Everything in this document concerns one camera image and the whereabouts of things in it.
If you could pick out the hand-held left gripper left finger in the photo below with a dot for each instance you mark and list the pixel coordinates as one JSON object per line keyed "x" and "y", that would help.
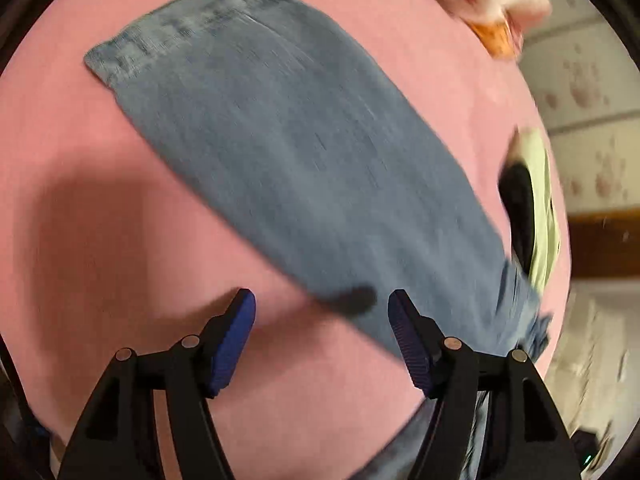
{"x": 232, "y": 345}

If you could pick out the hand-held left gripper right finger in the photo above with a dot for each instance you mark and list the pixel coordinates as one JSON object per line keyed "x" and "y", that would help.
{"x": 410, "y": 345}

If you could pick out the blue denim jeans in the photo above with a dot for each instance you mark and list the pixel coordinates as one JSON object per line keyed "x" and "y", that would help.
{"x": 300, "y": 160}

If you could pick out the pink fleece blanket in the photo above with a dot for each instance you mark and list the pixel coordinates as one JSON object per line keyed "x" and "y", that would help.
{"x": 125, "y": 235}

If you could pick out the light green garment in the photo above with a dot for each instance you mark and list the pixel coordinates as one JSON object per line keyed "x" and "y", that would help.
{"x": 544, "y": 230}

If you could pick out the black garment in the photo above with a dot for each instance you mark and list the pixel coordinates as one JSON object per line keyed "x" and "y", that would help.
{"x": 520, "y": 200}

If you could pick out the floral panel wardrobe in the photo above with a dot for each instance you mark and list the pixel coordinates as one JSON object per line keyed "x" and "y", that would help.
{"x": 585, "y": 90}

